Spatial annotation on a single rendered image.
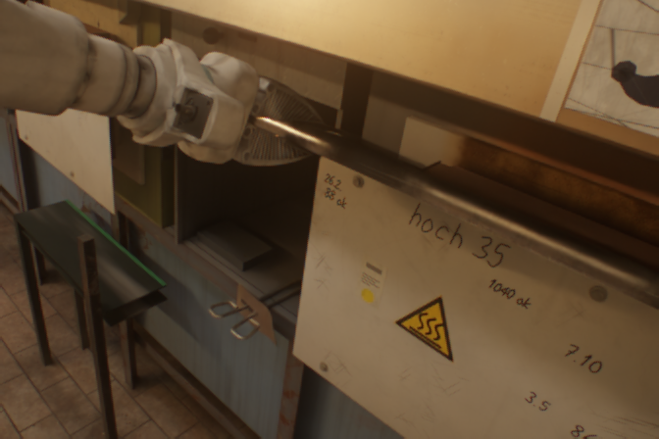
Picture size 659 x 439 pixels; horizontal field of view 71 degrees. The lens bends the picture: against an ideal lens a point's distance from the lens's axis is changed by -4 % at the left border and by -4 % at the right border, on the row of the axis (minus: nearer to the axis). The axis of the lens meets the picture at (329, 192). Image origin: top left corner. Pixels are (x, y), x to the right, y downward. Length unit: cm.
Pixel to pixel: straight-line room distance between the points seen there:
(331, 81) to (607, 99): 53
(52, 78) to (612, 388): 60
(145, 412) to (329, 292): 136
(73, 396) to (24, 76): 184
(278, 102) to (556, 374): 44
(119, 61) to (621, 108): 33
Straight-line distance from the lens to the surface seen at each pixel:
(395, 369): 76
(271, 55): 87
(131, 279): 149
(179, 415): 200
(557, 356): 62
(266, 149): 53
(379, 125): 77
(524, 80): 34
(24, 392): 219
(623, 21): 33
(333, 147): 52
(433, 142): 71
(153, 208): 137
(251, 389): 147
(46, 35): 35
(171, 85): 40
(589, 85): 33
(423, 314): 67
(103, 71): 38
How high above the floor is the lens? 157
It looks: 26 degrees down
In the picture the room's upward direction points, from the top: 9 degrees clockwise
